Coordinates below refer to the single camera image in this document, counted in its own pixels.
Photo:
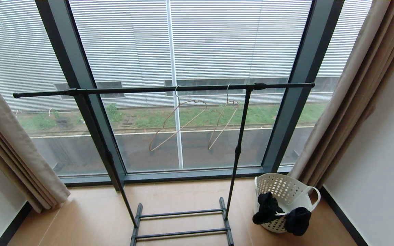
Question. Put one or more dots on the black shorts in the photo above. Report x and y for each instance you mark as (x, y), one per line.
(267, 206)

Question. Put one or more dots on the pink clothes hanger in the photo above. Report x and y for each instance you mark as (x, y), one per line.
(169, 116)
(219, 119)

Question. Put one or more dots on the black clothes rack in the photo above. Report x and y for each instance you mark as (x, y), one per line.
(149, 90)

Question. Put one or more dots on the white laundry basket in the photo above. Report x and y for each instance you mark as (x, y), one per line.
(282, 186)

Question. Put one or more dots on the window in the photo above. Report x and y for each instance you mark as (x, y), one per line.
(132, 41)

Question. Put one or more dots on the black garment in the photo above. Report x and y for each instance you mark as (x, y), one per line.
(298, 222)

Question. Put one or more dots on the beige curtain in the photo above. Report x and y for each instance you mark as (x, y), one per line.
(364, 85)
(12, 153)

